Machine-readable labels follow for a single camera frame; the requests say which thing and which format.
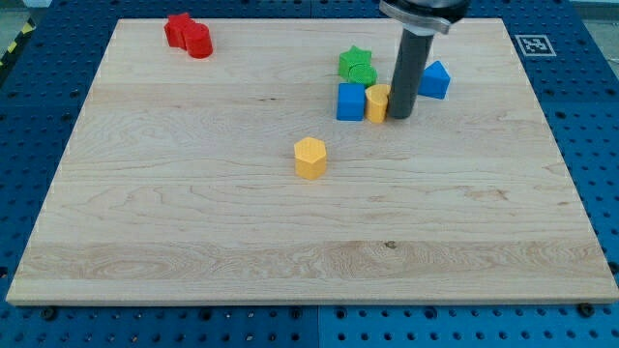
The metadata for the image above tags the black bolt front right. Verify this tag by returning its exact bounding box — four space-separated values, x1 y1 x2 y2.
576 303 596 318

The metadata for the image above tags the green star block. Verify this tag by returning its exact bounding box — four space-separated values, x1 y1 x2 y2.
338 45 372 79

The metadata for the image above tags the white fiducial marker tag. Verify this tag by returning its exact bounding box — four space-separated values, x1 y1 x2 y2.
515 34 556 57

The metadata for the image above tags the yellow hexagon block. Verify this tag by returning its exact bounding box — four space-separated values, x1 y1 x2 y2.
294 137 327 180

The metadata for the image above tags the black bolt front left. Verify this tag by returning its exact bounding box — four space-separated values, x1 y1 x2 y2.
40 306 57 321

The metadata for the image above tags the black bolt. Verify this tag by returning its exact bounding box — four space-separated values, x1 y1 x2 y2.
40 306 57 321
576 303 596 318

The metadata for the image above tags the silver black robot flange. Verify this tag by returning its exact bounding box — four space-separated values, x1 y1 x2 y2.
378 0 470 35

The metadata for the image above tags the wooden board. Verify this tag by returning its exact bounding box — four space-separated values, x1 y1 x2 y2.
7 19 618 306

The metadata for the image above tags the green cylinder block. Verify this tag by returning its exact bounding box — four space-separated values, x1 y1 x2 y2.
347 64 377 88

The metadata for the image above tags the red cylinder block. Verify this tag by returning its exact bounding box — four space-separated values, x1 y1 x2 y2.
183 22 214 59

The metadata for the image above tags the blue cube block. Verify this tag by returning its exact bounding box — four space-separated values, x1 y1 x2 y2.
336 83 366 121

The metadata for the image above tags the yellow heart block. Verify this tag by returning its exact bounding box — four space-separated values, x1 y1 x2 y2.
365 84 391 124

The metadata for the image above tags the red star block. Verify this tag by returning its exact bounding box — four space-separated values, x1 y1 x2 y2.
163 13 193 49

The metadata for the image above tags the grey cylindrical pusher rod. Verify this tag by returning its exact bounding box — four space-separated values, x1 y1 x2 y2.
388 28 433 120

